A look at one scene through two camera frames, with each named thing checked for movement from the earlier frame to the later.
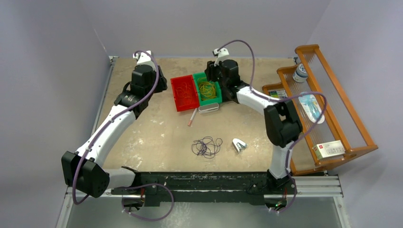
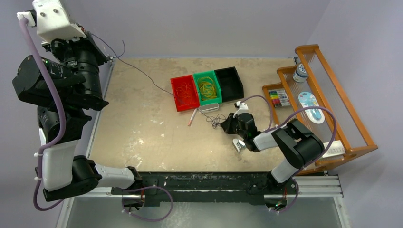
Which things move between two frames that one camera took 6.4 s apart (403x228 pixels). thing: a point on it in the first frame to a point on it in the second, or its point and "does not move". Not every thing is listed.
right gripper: (210, 71) to (226, 126)
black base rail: (232, 187) does not move
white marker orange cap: (192, 117) does not move
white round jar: (301, 74) does not move
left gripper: (161, 83) to (58, 46)
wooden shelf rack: (332, 130) does not move
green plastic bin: (201, 77) does not move
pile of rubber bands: (206, 147) to (118, 57)
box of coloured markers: (279, 93) does not move
